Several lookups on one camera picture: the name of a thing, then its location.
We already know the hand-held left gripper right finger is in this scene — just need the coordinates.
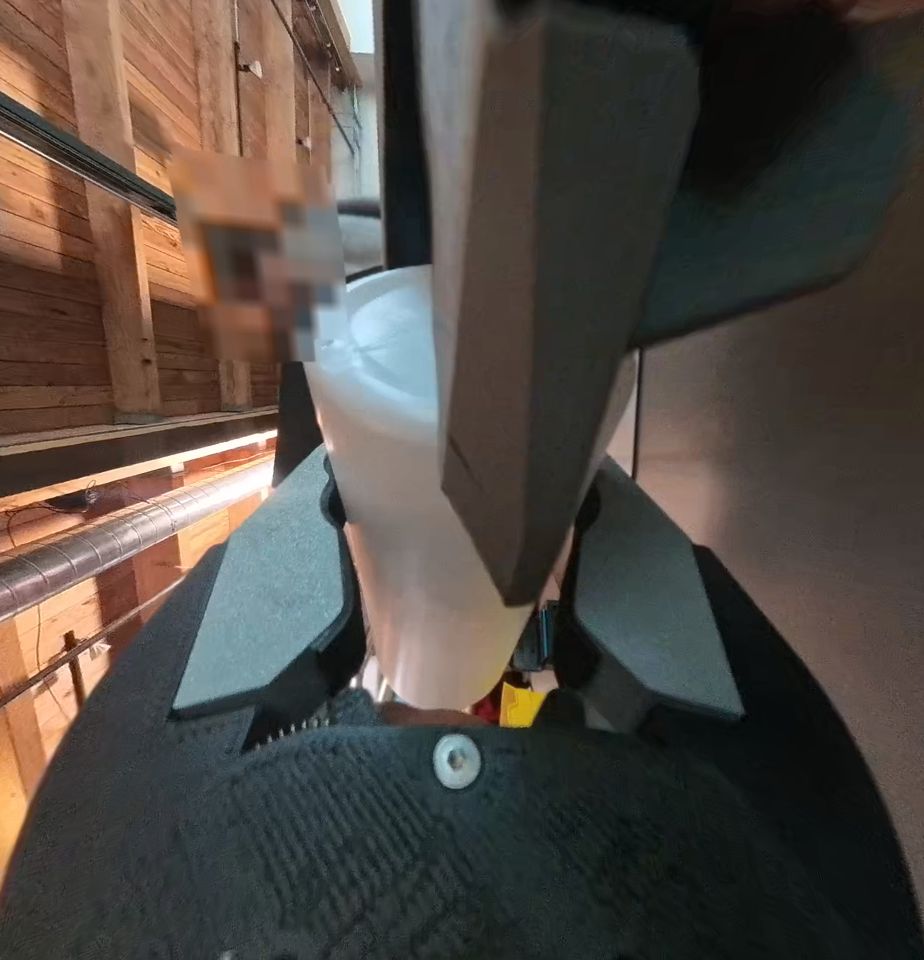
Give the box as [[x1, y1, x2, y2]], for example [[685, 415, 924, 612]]
[[555, 457, 748, 720]]

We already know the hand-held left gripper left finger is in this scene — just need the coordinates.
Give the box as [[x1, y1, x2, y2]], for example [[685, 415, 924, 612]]
[[171, 446, 358, 721]]

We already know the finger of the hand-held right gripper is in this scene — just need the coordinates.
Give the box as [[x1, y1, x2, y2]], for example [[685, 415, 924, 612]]
[[419, 0, 704, 609], [374, 0, 434, 269]]

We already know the white roll with black cap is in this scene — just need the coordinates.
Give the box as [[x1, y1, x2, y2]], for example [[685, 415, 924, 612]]
[[304, 264, 640, 712]]

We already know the silver ventilation duct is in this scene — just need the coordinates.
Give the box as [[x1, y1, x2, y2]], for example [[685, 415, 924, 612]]
[[0, 457, 277, 633]]

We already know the black ceiling rail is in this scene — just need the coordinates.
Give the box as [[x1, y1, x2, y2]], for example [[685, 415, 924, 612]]
[[0, 81, 181, 224]]

